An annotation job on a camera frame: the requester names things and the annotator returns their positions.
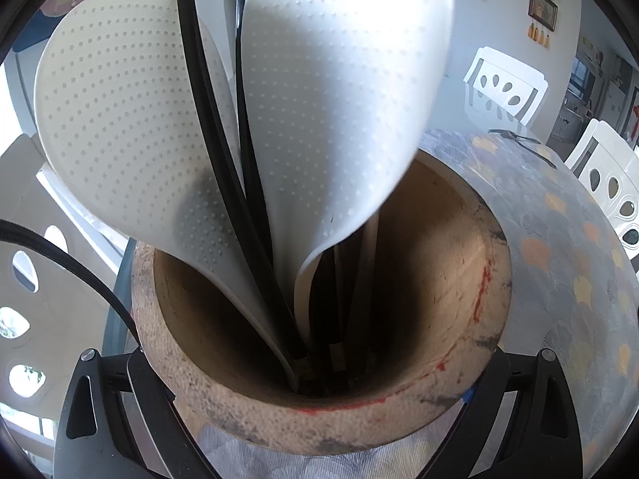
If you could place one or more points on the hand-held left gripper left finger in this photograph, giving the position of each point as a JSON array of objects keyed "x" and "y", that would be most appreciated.
[{"x": 150, "y": 389}]

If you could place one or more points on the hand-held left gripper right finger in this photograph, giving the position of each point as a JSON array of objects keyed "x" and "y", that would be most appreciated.
[{"x": 491, "y": 394}]

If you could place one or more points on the brown bamboo utensil holder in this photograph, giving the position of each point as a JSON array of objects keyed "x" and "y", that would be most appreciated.
[{"x": 439, "y": 284}]

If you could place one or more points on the white dotted rice paddle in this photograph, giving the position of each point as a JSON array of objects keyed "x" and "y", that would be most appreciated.
[
  {"x": 125, "y": 134},
  {"x": 339, "y": 110}
]

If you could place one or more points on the white chair with oval holes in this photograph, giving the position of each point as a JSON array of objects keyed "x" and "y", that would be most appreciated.
[
  {"x": 606, "y": 144},
  {"x": 55, "y": 319},
  {"x": 504, "y": 62}
]

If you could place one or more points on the fan leaf patterned tablecloth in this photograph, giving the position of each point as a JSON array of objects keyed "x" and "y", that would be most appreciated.
[{"x": 564, "y": 269}]

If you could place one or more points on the metal fork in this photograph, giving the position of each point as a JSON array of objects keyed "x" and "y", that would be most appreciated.
[{"x": 514, "y": 135}]

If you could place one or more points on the red hanging decoration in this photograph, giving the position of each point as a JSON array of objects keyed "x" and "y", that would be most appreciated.
[{"x": 635, "y": 119}]

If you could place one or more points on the orange hanging ornaments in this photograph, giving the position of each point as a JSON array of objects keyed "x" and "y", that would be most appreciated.
[{"x": 539, "y": 36}]

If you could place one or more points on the brown framed picture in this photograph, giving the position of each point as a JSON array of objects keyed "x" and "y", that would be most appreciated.
[{"x": 543, "y": 9}]

